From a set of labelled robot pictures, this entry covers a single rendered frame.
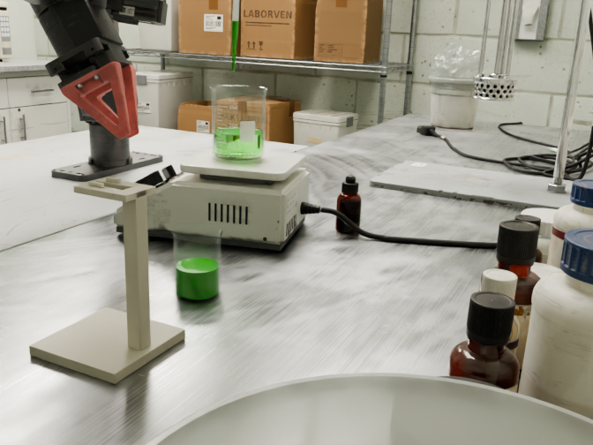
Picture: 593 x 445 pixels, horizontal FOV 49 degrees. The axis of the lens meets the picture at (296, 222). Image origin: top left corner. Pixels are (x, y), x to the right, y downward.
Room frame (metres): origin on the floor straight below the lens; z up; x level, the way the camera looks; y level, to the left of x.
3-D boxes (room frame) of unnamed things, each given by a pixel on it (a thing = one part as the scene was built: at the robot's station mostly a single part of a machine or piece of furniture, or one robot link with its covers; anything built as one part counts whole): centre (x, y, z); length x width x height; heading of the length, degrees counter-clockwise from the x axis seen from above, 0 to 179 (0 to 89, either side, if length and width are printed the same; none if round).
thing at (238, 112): (0.74, 0.07, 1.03); 0.07 x 0.06 x 0.08; 67
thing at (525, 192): (1.03, -0.29, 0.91); 0.30 x 0.20 x 0.01; 65
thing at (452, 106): (1.73, -0.40, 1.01); 0.14 x 0.14 x 0.21
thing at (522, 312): (0.44, -0.16, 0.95); 0.04 x 0.04 x 0.11
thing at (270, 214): (0.75, 0.09, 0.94); 0.22 x 0.13 x 0.08; 78
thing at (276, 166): (0.74, 0.06, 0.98); 0.12 x 0.12 x 0.01; 78
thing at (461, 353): (0.33, -0.11, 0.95); 0.04 x 0.04 x 0.10
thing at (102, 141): (1.06, 0.31, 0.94); 0.20 x 0.07 x 0.08; 155
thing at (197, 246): (0.55, 0.09, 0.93); 0.04 x 0.04 x 0.06
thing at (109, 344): (0.44, 0.14, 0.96); 0.08 x 0.08 x 0.13; 64
